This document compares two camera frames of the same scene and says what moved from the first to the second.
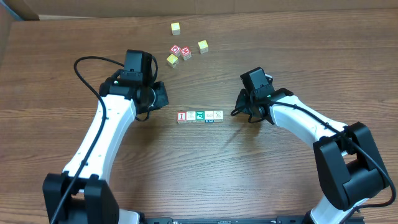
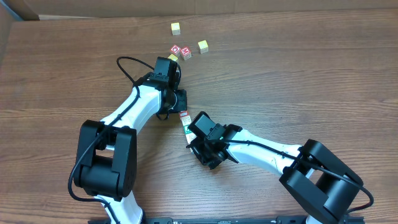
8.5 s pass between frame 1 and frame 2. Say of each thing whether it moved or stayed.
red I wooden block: moved
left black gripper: moved
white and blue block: moved
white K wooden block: moved
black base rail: stayed
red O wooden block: stayed
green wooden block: moved
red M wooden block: stayed
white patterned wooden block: moved
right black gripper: moved
